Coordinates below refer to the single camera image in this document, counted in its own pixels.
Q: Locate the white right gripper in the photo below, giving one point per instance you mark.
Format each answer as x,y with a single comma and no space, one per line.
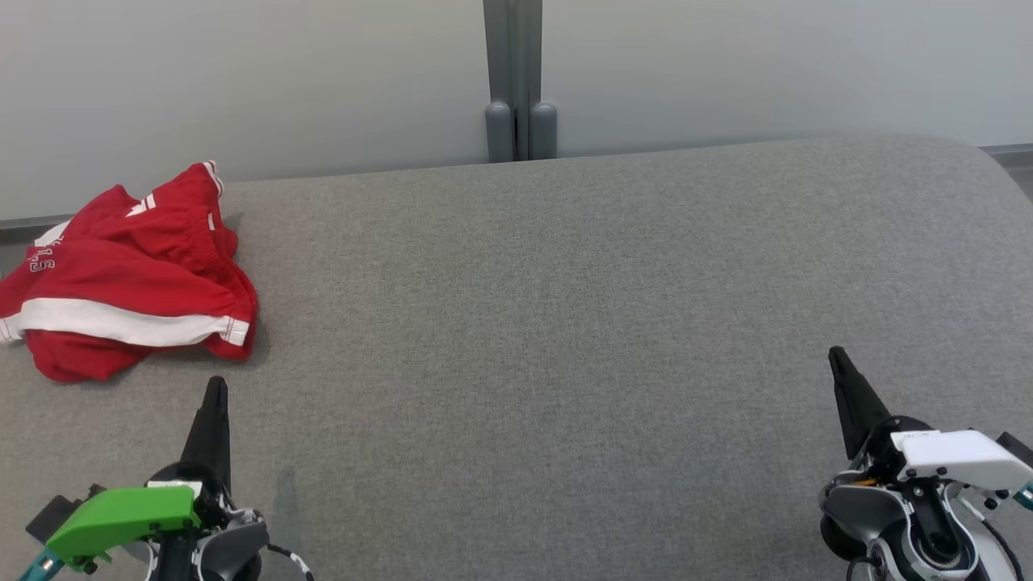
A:
960,456

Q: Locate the grey wall baseboard rail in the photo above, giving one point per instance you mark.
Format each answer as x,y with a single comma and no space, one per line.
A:
32,226
1013,155

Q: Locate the red shorts with white stripe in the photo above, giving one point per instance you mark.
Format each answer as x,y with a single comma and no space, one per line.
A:
121,282

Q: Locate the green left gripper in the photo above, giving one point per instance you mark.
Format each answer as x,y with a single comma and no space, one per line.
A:
121,516

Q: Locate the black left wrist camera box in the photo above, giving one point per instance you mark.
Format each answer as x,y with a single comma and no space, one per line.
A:
52,512

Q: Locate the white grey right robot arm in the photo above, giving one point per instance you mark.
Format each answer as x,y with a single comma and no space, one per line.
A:
888,516

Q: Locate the grey partition post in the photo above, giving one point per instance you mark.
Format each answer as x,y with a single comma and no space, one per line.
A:
520,81

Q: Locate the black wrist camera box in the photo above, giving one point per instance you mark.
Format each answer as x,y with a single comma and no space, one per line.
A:
1017,448
52,512

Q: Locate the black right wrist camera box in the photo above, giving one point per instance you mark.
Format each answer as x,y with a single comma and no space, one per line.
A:
1017,448

